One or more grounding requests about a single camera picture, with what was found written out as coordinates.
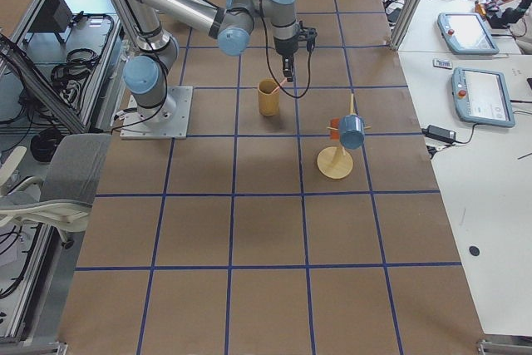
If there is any blue cup on stand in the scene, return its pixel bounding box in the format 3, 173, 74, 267
338, 114, 365, 150

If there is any grey office chair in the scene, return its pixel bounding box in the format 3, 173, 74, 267
1, 133, 111, 249

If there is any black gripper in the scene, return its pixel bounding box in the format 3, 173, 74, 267
273, 21, 317, 81

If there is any pink chopstick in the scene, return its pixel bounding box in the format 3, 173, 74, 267
270, 78, 287, 95

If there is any teach pendant far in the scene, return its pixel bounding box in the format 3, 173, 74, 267
437, 12, 500, 56

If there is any orange cup on stand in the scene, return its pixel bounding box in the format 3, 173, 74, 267
328, 118, 339, 141

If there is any teach pendant near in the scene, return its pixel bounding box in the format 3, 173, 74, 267
451, 67, 515, 128

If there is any black power adapter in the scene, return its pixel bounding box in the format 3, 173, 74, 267
421, 125, 456, 145

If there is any teach pendant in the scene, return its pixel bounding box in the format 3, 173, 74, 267
437, 12, 500, 56
451, 67, 515, 128

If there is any bamboo wooden cup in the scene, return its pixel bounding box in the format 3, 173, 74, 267
258, 78, 279, 116

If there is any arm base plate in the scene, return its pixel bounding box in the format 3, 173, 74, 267
120, 86, 194, 140

